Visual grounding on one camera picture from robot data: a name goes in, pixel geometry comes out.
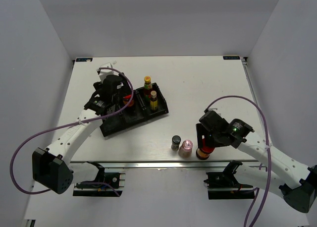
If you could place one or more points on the blue right corner sticker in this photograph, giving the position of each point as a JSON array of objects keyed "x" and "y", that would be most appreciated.
[{"x": 231, "y": 57}]

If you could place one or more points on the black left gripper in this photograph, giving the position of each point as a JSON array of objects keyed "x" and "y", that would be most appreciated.
[{"x": 125, "y": 88}]

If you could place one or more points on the blue left corner sticker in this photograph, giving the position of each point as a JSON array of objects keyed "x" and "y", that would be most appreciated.
[{"x": 84, "y": 59}]

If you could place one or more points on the pink-lid spice bottle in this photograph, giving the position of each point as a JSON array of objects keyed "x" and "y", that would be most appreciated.
[{"x": 185, "y": 149}]

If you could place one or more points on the black-lid pepper jar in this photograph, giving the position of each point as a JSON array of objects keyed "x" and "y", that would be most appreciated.
[{"x": 176, "y": 140}]

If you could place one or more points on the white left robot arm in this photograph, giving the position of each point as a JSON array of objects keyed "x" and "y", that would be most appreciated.
[{"x": 52, "y": 166}]

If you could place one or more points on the yellow-cap tall sauce bottle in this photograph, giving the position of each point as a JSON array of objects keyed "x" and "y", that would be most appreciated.
[{"x": 147, "y": 86}]

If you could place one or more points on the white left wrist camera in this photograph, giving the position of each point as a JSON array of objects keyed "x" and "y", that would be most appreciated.
[{"x": 104, "y": 71}]

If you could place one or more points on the beige-cap small yellow bottle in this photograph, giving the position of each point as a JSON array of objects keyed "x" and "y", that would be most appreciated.
[{"x": 153, "y": 100}]

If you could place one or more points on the black three-compartment tray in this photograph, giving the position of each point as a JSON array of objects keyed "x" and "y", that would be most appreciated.
[{"x": 138, "y": 113}]

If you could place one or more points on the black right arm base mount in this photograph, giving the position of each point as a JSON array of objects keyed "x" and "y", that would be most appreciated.
[{"x": 224, "y": 186}]

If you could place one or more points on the aluminium table edge rail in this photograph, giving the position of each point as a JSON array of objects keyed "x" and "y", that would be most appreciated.
[{"x": 163, "y": 165}]

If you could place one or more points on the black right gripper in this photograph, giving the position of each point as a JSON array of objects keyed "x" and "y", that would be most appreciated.
[{"x": 200, "y": 131}]

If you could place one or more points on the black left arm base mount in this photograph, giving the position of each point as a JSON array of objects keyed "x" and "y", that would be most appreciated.
[{"x": 94, "y": 180}]

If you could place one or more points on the red-lid sauce jar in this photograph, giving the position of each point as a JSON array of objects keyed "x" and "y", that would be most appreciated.
[
  {"x": 203, "y": 151},
  {"x": 131, "y": 104}
]

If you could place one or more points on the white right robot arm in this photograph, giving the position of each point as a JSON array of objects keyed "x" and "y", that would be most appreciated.
[{"x": 291, "y": 180}]

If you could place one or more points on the blue corner sticker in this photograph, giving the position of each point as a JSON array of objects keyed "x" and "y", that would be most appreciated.
[
  {"x": 84, "y": 59},
  {"x": 231, "y": 57}
]

